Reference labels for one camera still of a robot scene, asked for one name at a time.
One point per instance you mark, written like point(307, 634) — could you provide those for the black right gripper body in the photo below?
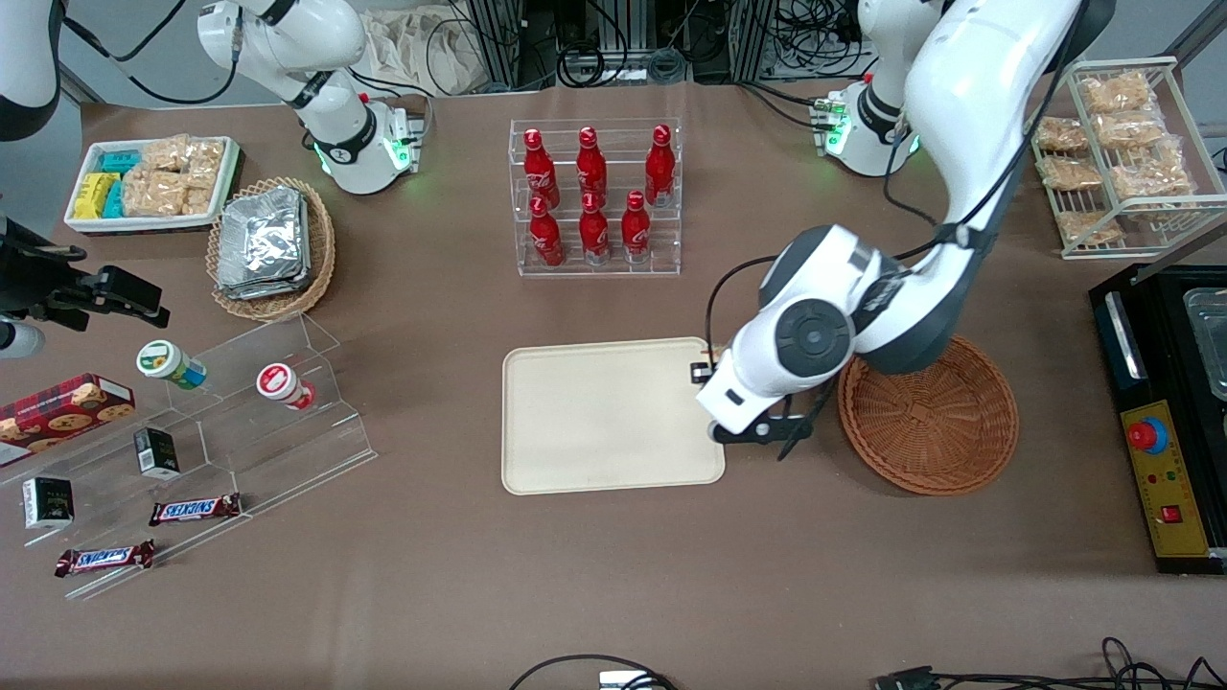
point(36, 278)

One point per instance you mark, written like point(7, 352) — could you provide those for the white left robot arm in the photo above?
point(978, 86)

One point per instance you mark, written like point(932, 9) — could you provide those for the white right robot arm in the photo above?
point(326, 38)

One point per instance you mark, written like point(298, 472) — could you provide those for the white snack tray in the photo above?
point(86, 225)

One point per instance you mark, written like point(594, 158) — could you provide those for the cream plastic tray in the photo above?
point(604, 417)

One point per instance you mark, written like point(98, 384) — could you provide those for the brown round wicker basket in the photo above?
point(930, 431)

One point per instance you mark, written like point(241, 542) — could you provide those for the light oval wicker basket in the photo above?
point(321, 249)

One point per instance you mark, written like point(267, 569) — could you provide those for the green lid yogurt cup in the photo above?
point(168, 364)

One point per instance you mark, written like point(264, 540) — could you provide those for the teal snack pack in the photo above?
point(114, 201)
point(122, 160)

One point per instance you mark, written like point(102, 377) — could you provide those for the yellow snack pack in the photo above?
point(94, 196)

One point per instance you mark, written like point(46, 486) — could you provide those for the red cookie box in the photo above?
point(57, 412)

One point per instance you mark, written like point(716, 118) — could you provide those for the rice cracker snack pack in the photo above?
point(1088, 227)
point(206, 163)
point(1150, 177)
point(165, 153)
point(1069, 172)
point(1129, 129)
point(1059, 134)
point(1117, 93)
point(196, 199)
point(151, 194)

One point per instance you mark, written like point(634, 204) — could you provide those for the silver foil pack stack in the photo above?
point(264, 240)

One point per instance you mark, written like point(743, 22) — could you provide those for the small black carton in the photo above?
point(156, 453)
point(48, 503)

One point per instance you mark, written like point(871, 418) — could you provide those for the red lid yogurt cup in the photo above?
point(281, 383)

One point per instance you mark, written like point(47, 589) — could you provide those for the clear acrylic stepped stand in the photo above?
point(278, 441)

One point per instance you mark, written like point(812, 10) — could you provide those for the clear acrylic bottle rack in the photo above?
point(599, 270)

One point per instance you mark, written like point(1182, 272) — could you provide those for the Snickers chocolate bar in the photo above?
point(195, 509)
point(104, 558)

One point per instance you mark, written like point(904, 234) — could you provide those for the red cola bottle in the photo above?
point(636, 230)
point(594, 230)
point(591, 168)
point(659, 172)
point(546, 238)
point(540, 172)

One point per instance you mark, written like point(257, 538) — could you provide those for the black sealing machine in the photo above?
point(1112, 383)

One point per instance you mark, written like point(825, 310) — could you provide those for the red emergency stop button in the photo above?
point(1146, 434)

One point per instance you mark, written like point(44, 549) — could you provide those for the beige cloth bag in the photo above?
point(403, 48)

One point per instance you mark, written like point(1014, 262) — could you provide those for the grey power strip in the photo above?
point(623, 65)

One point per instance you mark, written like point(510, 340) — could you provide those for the yellow control panel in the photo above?
point(1165, 537)

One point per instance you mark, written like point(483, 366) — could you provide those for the clear machine lid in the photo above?
point(1210, 335)

